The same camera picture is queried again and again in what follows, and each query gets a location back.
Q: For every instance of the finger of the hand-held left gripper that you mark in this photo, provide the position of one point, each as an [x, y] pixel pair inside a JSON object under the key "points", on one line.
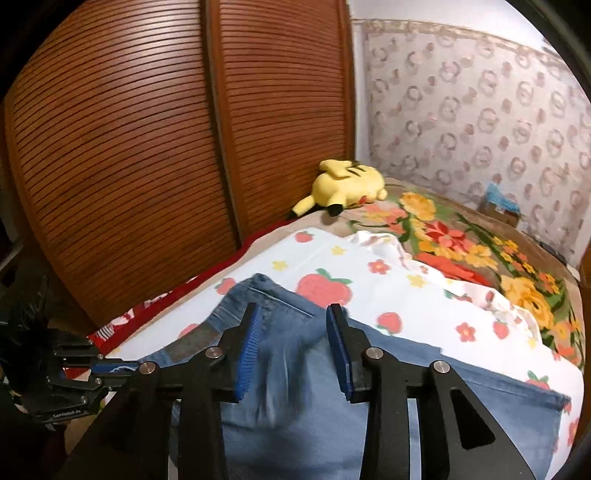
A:
{"points": [[113, 367], [81, 385]]}

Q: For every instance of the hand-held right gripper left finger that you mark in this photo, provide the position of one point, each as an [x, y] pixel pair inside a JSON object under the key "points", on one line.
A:
{"points": [[247, 350]]}

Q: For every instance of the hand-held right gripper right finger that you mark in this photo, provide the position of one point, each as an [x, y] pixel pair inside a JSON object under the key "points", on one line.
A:
{"points": [[339, 350]]}

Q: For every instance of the blue denim pants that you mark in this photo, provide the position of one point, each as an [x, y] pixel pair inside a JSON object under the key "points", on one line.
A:
{"points": [[295, 424]]}

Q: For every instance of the white strawberry print sheet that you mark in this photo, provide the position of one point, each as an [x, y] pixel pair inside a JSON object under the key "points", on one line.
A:
{"points": [[392, 295]]}

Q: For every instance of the floral blanket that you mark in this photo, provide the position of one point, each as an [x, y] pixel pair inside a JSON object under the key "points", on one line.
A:
{"points": [[461, 240]]}

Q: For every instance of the yellow plush toy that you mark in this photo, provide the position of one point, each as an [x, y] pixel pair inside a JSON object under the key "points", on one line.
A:
{"points": [[344, 184]]}

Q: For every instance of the wooden louvered wardrobe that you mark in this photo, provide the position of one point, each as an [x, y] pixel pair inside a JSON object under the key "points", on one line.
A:
{"points": [[138, 161]]}

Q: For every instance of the cardboard box with blue items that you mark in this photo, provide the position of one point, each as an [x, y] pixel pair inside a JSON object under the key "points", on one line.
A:
{"points": [[501, 205]]}

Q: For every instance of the circle print curtain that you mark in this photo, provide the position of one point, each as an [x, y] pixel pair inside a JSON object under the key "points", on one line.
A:
{"points": [[485, 115]]}

